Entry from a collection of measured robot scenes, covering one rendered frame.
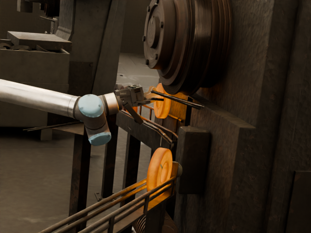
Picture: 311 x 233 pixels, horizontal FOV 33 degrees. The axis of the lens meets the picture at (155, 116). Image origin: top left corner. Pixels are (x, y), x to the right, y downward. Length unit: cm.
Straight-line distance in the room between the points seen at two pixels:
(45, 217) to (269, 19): 183
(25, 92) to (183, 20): 68
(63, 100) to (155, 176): 61
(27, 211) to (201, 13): 170
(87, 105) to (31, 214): 120
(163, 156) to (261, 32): 50
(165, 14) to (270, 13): 42
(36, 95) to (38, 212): 113
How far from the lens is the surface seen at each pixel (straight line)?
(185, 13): 190
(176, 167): 175
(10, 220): 300
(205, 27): 187
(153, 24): 201
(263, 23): 172
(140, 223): 182
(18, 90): 215
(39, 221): 300
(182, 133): 187
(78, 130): 251
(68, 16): 502
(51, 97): 208
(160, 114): 226
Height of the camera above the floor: 123
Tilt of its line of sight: 12 degrees down
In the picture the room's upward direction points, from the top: 6 degrees clockwise
